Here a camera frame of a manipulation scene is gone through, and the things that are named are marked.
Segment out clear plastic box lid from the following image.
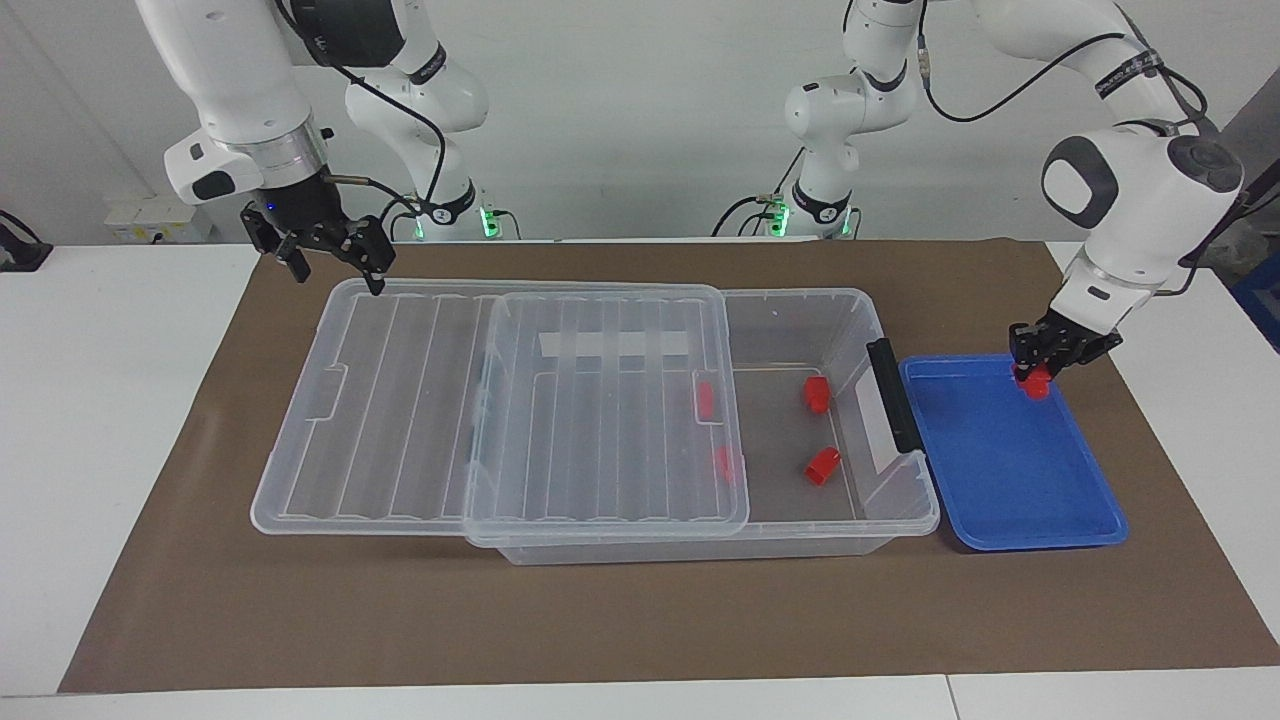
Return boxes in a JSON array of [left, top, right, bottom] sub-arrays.
[[250, 278, 751, 548]]

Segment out blue plastic tray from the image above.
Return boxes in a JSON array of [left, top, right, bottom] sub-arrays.
[[897, 352, 1131, 553]]

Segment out black box latch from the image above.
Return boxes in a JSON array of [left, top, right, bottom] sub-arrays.
[[866, 338, 925, 455]]

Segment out clear plastic storage box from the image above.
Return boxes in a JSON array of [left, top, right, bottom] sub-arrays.
[[465, 288, 942, 567]]

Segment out blue crate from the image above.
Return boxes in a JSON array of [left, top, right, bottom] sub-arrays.
[[1232, 250, 1280, 353]]

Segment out white tape strip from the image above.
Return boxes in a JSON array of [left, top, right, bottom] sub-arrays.
[[538, 331, 693, 361]]

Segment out brown table mat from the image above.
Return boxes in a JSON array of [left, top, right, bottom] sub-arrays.
[[58, 238, 1280, 694]]

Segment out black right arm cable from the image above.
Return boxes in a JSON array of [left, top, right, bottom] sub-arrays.
[[275, 0, 446, 217]]

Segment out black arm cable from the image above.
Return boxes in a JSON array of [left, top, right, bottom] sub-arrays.
[[275, 0, 446, 217], [915, 30, 1251, 297]]

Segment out black base cables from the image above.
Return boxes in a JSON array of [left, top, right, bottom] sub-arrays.
[[372, 193, 421, 241], [712, 150, 806, 238]]

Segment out white wall power socket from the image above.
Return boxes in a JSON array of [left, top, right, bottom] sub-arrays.
[[103, 193, 216, 244]]

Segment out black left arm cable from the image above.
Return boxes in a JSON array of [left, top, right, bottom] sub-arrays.
[[915, 30, 1251, 297]]

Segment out black clamp with cable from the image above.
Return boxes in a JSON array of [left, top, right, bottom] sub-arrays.
[[0, 210, 53, 273]]

